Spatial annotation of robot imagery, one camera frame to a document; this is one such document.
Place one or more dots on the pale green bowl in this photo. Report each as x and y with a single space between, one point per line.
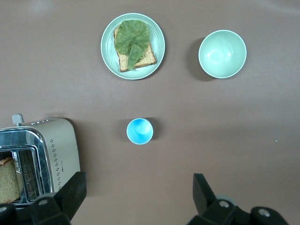
222 55

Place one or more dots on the beige and chrome toaster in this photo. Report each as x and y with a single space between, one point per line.
63 140

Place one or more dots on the green lettuce leaf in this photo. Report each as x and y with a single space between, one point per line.
131 37

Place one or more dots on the blue plastic cup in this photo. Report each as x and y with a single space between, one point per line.
140 131

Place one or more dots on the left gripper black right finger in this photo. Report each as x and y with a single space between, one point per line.
201 192

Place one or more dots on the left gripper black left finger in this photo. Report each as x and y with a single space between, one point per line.
75 187

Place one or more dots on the bread slice in toaster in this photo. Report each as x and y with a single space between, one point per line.
8 180

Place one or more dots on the brown toast slice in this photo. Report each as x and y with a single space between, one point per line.
147 58

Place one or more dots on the pale green plate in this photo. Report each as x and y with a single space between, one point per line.
108 54

